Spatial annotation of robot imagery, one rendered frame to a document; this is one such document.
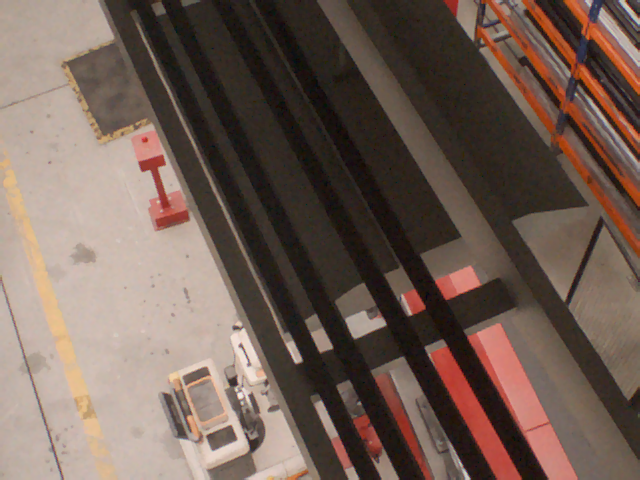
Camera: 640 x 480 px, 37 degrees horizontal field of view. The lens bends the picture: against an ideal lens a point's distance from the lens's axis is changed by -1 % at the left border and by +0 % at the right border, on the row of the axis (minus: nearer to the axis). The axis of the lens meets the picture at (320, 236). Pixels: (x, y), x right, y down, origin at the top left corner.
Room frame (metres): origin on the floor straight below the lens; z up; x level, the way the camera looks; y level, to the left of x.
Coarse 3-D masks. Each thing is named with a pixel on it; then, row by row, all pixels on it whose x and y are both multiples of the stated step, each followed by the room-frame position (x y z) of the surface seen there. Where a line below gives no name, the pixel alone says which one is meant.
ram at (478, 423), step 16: (416, 304) 1.90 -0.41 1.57; (432, 352) 1.71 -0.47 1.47; (448, 352) 1.59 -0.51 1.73; (448, 368) 1.56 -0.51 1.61; (448, 384) 1.54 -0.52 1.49; (464, 384) 1.43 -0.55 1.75; (464, 400) 1.41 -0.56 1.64; (464, 416) 1.38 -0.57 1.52; (480, 416) 1.29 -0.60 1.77; (480, 432) 1.26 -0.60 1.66; (480, 448) 1.23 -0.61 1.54; (496, 448) 1.14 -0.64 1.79; (496, 464) 1.11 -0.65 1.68; (512, 464) 1.04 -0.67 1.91
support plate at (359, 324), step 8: (360, 312) 2.16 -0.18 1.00; (352, 320) 2.12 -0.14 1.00; (360, 320) 2.11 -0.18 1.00; (368, 320) 2.11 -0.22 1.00; (376, 320) 2.11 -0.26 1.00; (384, 320) 2.10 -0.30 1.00; (352, 328) 2.07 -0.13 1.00; (360, 328) 2.07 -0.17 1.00; (368, 328) 2.06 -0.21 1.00; (376, 328) 2.06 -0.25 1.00
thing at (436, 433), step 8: (416, 400) 1.70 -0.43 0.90; (424, 400) 1.69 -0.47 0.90; (424, 408) 1.65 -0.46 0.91; (424, 416) 1.61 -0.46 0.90; (432, 416) 1.60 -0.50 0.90; (432, 424) 1.56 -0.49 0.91; (432, 432) 1.52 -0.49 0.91; (440, 432) 1.52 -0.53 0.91; (440, 448) 1.44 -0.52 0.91; (448, 448) 1.44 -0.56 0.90
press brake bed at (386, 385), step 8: (344, 320) 2.57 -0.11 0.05; (384, 376) 1.93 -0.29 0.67; (384, 384) 1.92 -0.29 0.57; (392, 384) 1.83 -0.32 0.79; (384, 392) 1.92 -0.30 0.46; (392, 392) 1.82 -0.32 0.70; (392, 400) 1.81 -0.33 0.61; (392, 408) 1.81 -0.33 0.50; (400, 408) 1.72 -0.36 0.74; (400, 416) 1.71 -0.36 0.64; (400, 424) 1.70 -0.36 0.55; (408, 424) 1.62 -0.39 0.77; (408, 432) 1.60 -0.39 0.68; (408, 440) 1.59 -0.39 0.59; (416, 440) 1.52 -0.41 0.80; (416, 448) 1.50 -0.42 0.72; (416, 456) 1.49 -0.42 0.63; (424, 464) 1.41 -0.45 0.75; (424, 472) 1.39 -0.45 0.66
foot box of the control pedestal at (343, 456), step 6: (372, 432) 1.81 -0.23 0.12; (336, 438) 1.82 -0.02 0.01; (372, 438) 1.77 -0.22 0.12; (378, 438) 1.77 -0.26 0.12; (336, 444) 1.79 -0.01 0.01; (372, 444) 1.74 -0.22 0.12; (378, 444) 1.73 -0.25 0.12; (336, 450) 1.75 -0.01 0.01; (342, 450) 1.75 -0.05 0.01; (372, 450) 1.70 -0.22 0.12; (378, 450) 1.71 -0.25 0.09; (342, 456) 1.71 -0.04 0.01; (348, 456) 1.70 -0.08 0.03; (342, 462) 1.67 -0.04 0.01; (348, 462) 1.67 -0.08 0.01; (348, 468) 1.64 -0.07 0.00
